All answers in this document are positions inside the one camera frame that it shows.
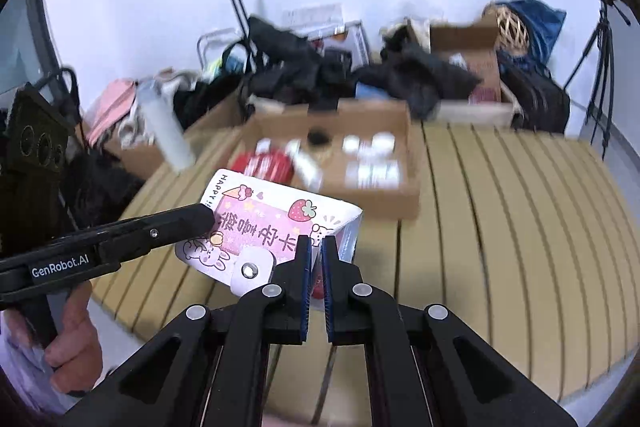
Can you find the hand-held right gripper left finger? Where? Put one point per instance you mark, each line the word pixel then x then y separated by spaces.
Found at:
pixel 305 287

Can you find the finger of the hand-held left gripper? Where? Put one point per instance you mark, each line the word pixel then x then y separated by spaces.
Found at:
pixel 165 227

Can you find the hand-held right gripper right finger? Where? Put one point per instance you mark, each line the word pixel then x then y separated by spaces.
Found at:
pixel 327 287

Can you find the pink strawberry print pouch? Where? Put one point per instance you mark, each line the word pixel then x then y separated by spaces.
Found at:
pixel 260 217

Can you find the cardboard tray box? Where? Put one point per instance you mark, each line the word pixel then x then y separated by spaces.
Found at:
pixel 390 202

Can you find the white and blue pouch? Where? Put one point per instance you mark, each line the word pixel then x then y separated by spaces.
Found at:
pixel 372 174

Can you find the person's left forearm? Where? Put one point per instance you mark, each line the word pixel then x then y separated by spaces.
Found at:
pixel 25 377

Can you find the person's left hand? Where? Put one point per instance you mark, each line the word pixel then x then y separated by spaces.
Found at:
pixel 75 337

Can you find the white thermos bottle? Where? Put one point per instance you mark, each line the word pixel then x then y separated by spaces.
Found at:
pixel 165 122

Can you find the pink bag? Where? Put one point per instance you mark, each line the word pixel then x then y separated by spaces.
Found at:
pixel 112 107

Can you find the red printed box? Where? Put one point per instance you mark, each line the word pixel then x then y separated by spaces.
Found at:
pixel 260 167

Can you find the white tube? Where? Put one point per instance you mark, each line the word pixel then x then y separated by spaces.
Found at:
pixel 305 164

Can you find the white labelled packet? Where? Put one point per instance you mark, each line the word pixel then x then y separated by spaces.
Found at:
pixel 262 146

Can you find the small white jar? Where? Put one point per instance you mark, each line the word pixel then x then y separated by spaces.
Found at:
pixel 351 143

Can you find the beige cloth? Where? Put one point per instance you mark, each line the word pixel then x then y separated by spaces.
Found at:
pixel 175 79

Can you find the black round jar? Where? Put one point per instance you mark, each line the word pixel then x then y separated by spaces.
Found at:
pixel 317 137

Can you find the white jar with lid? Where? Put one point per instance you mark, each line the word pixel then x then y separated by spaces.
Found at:
pixel 382 142

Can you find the pile of black clothes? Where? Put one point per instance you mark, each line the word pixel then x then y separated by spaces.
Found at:
pixel 290 62

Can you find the white printed product box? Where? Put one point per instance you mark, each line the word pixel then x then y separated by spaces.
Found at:
pixel 357 42

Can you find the white flat box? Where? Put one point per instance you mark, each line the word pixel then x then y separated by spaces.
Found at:
pixel 312 14

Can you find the cream cloth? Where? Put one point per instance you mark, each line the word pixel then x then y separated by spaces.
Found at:
pixel 417 32

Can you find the brown cardboard box with flap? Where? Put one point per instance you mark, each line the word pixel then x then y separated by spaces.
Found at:
pixel 462 37

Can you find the black backpack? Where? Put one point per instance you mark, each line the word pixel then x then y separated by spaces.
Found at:
pixel 540 97

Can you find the woven rattan basket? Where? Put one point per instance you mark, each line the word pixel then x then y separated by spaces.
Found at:
pixel 512 29

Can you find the blue cloth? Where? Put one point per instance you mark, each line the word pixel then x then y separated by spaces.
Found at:
pixel 542 22

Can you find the black tripod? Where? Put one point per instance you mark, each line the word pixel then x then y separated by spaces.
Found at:
pixel 602 37

